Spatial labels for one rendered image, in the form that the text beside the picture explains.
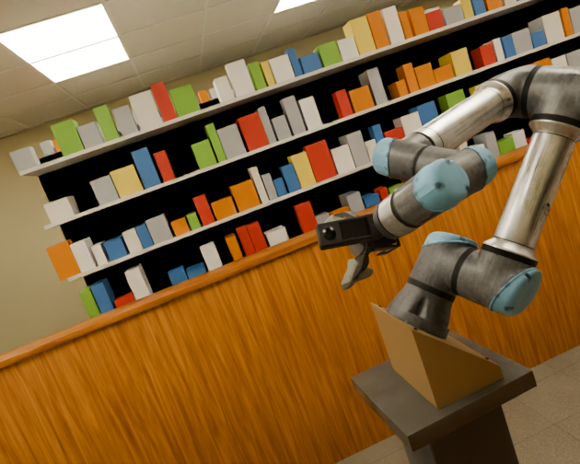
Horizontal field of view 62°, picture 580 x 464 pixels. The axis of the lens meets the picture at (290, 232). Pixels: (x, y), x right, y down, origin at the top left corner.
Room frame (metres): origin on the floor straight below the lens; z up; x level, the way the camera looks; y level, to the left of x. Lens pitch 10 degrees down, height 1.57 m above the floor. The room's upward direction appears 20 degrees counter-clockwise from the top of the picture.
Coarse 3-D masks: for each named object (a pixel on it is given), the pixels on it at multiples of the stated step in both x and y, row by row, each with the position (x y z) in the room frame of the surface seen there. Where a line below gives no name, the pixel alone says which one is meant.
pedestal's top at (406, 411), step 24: (456, 336) 1.21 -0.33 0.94; (504, 360) 1.03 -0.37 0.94; (360, 384) 1.15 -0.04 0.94; (384, 384) 1.11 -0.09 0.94; (408, 384) 1.07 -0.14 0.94; (504, 384) 0.94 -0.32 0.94; (528, 384) 0.95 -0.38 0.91; (384, 408) 1.01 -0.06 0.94; (408, 408) 0.98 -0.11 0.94; (432, 408) 0.95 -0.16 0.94; (456, 408) 0.92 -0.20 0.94; (480, 408) 0.92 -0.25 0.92; (408, 432) 0.90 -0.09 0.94; (432, 432) 0.90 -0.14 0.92
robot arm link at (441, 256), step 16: (432, 240) 1.08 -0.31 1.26; (448, 240) 1.05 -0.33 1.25; (464, 240) 1.05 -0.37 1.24; (432, 256) 1.06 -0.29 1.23; (448, 256) 1.03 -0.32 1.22; (464, 256) 1.01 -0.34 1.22; (416, 272) 1.08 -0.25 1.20; (432, 272) 1.05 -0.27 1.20; (448, 272) 1.02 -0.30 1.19; (448, 288) 1.03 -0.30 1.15
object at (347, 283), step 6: (348, 264) 0.92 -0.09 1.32; (354, 264) 0.90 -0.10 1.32; (348, 270) 0.92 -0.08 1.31; (366, 270) 0.92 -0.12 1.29; (372, 270) 0.93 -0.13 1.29; (348, 276) 0.92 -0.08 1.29; (360, 276) 0.93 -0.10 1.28; (366, 276) 0.93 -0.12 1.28; (342, 282) 0.93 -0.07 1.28; (348, 282) 0.92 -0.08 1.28; (354, 282) 0.92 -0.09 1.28; (342, 288) 0.94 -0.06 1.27; (348, 288) 0.94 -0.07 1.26
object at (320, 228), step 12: (360, 216) 0.86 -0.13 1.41; (372, 216) 0.85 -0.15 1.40; (324, 228) 0.85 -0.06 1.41; (336, 228) 0.85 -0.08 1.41; (348, 228) 0.85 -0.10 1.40; (360, 228) 0.84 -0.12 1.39; (372, 228) 0.84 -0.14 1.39; (324, 240) 0.84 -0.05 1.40; (336, 240) 0.84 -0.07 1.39; (348, 240) 0.84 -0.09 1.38; (360, 240) 0.84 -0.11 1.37; (372, 240) 0.85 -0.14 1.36
